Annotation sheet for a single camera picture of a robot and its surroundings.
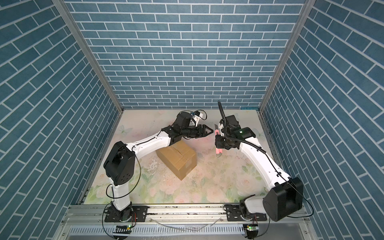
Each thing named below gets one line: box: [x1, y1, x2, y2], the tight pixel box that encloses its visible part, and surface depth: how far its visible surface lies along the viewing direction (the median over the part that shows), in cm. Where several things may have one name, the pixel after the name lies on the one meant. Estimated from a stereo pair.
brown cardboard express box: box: [155, 140, 197, 181], surface depth 78 cm
